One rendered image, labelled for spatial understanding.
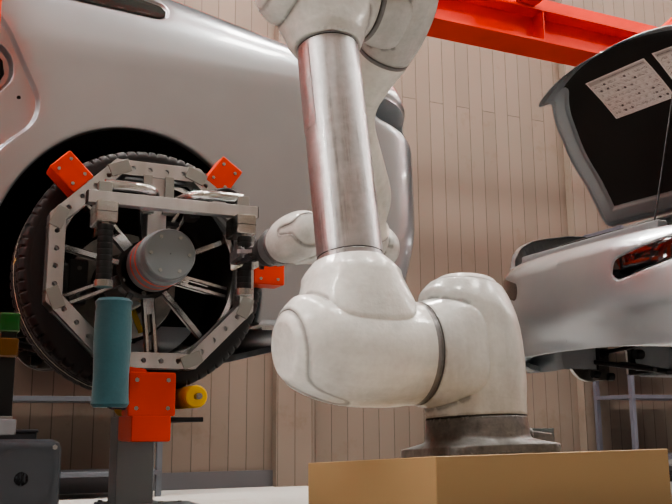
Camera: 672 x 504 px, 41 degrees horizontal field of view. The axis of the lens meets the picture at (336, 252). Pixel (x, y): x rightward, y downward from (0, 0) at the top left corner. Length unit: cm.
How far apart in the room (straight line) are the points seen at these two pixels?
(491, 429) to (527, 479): 14
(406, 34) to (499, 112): 686
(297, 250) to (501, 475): 82
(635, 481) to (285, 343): 51
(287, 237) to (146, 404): 68
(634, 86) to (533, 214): 327
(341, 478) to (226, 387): 540
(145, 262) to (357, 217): 99
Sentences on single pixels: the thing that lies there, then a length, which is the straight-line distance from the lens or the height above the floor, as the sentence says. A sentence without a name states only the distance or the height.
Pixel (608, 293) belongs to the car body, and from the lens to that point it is 430.
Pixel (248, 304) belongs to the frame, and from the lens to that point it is 241.
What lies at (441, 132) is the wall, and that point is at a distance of 800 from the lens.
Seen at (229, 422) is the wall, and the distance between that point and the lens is 673.
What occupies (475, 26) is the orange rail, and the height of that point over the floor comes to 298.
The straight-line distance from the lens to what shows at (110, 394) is 217.
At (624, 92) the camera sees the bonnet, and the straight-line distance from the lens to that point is 536.
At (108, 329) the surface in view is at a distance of 218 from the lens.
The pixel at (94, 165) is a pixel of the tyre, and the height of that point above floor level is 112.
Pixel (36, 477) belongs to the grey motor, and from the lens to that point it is 220.
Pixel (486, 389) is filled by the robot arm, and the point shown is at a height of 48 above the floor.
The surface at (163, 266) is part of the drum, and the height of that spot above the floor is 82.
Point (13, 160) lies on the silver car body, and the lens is 266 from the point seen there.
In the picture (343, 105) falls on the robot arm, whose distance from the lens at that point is 139.
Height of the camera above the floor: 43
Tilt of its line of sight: 11 degrees up
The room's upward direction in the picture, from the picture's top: straight up
